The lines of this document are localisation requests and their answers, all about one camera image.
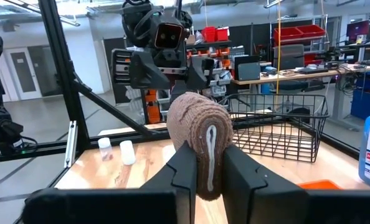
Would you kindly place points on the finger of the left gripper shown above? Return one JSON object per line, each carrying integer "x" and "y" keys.
{"x": 200, "y": 73}
{"x": 149, "y": 74}

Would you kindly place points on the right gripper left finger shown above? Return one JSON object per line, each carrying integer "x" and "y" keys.
{"x": 126, "y": 207}

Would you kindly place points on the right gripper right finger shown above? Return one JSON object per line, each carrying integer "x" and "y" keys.
{"x": 281, "y": 207}

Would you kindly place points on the brown bandage roll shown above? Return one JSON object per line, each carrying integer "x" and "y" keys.
{"x": 191, "y": 118}

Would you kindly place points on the white opaque plastic bottle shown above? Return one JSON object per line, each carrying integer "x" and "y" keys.
{"x": 127, "y": 152}

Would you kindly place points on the clear plastic bottle white cap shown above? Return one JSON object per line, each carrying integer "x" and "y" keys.
{"x": 105, "y": 149}

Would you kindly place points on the small red storage bin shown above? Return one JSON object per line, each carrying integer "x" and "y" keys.
{"x": 222, "y": 34}
{"x": 208, "y": 34}

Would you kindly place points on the orange plastic basket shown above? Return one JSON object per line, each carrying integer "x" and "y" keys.
{"x": 319, "y": 185}

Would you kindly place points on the large red storage bin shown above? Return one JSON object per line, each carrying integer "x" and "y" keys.
{"x": 287, "y": 33}
{"x": 311, "y": 31}

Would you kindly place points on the white building column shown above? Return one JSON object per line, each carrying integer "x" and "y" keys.
{"x": 98, "y": 56}

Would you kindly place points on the grey equipment box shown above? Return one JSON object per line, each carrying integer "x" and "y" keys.
{"x": 248, "y": 71}

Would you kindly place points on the white door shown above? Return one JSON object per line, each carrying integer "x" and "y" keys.
{"x": 23, "y": 73}
{"x": 48, "y": 70}

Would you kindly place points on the grey office chair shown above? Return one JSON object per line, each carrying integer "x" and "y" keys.
{"x": 289, "y": 57}

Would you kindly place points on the wooden top desk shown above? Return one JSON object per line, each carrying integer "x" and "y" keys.
{"x": 297, "y": 76}

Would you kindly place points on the blue storage crate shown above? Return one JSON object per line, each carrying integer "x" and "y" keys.
{"x": 367, "y": 96}

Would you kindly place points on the computer monitor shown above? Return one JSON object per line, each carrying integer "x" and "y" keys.
{"x": 357, "y": 31}

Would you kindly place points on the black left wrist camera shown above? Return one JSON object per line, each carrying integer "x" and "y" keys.
{"x": 169, "y": 35}

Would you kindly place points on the silver aluminium bracket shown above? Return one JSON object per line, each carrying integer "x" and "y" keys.
{"x": 70, "y": 143}

